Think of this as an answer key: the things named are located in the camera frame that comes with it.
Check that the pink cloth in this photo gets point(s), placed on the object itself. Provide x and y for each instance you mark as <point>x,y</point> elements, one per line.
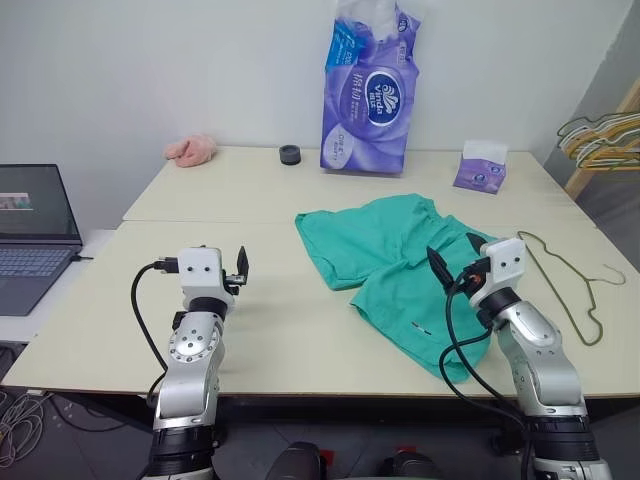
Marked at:
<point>192,150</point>

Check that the black tape roll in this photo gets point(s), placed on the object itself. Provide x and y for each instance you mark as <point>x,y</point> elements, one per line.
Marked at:
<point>290,155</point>

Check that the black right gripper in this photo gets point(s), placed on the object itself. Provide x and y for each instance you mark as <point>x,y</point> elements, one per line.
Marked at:
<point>472,279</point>

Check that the bunch of hangers on rack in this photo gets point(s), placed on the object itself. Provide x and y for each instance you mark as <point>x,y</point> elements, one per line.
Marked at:
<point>600,161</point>

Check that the purple tissue multipack bag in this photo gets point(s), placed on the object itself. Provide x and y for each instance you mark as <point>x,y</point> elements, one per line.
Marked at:
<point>367,100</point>

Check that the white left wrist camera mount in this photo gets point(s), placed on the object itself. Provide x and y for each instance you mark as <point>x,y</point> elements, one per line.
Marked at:
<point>200,272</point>

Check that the wooden clothes rack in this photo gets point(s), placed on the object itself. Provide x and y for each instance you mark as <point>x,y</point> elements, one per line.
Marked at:
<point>600,150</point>

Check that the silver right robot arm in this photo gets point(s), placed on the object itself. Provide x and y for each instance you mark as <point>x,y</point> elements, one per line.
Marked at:
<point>530,330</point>

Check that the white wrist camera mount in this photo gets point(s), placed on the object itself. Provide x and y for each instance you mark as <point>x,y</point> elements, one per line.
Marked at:
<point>505,262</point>
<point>200,272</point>

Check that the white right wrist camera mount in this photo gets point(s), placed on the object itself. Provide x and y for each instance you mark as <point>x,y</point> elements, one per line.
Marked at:
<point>505,262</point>

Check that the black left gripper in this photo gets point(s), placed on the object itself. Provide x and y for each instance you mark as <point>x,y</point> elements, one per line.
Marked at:
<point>234,283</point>

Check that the dark rounded shape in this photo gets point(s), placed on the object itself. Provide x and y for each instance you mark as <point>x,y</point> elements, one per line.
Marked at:
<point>407,465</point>
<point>299,462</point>

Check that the green shorts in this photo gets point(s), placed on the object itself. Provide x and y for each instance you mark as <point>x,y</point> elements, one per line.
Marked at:
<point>380,240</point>

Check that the grey laptop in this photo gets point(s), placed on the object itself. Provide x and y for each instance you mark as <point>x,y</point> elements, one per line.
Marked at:
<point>30,235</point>

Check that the white side table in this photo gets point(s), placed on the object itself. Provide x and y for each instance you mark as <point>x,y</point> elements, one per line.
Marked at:
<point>95,240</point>

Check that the small purple tissue pack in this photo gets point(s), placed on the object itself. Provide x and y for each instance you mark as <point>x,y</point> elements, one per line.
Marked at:
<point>480,170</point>

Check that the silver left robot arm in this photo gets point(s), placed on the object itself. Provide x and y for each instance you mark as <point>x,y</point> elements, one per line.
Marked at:
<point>190,370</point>

